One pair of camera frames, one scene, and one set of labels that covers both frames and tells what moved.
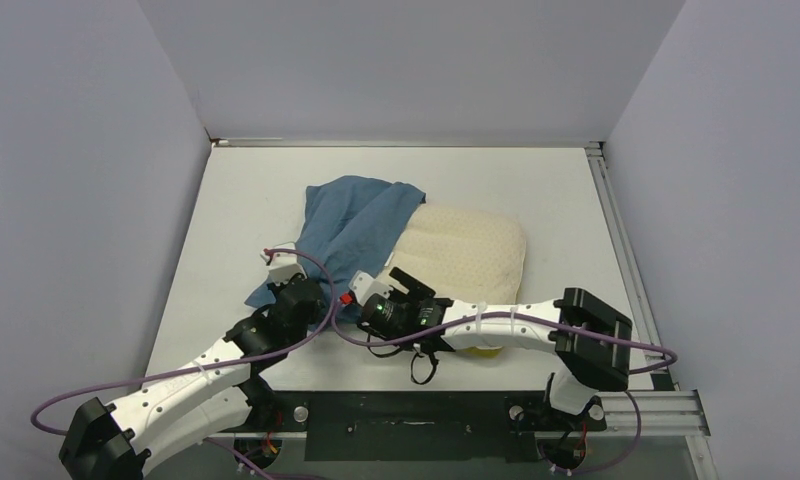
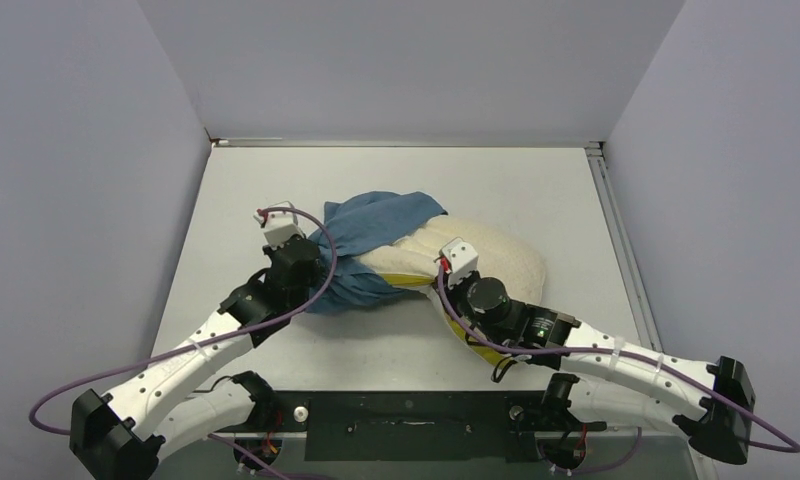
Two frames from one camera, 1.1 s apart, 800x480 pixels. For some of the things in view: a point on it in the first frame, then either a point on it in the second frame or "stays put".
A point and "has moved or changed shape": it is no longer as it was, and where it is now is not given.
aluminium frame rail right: x=642 y=304 stays put
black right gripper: x=418 y=291 → x=452 y=291
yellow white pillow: x=462 y=253 has moved or changed shape
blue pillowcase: x=347 y=224 has moved or changed shape
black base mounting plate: x=414 y=426 stays put
